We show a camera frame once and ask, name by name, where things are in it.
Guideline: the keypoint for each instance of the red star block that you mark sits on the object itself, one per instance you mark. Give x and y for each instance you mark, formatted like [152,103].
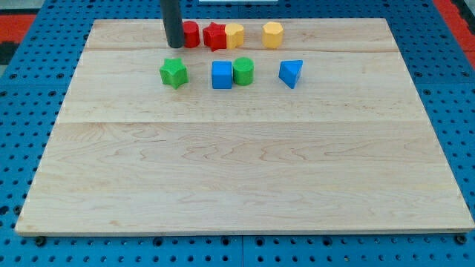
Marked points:
[214,36]

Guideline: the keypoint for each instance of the yellow heart block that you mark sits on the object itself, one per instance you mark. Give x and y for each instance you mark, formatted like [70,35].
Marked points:
[234,35]

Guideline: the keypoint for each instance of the blue cube block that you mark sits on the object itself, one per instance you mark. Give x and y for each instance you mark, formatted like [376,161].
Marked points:
[221,74]

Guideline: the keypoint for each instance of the yellow hexagon block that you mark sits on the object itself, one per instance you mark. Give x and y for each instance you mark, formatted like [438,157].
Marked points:
[272,35]

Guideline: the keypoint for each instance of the light wooden board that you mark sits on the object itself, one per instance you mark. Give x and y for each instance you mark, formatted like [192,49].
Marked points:
[349,150]

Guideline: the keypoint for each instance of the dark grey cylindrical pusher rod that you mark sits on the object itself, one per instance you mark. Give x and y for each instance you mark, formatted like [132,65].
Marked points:
[173,23]

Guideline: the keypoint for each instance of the green star block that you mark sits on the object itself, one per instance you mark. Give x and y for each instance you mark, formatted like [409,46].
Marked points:
[174,73]

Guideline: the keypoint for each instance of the blue triangle block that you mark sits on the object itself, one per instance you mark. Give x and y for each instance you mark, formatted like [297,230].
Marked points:
[290,72]

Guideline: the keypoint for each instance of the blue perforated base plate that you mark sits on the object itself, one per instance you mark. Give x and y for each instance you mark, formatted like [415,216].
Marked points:
[37,78]

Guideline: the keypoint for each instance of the red cylinder block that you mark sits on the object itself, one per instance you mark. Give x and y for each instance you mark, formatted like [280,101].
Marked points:
[191,34]

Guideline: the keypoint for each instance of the green cylinder block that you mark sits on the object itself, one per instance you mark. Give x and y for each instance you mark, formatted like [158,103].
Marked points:
[243,71]

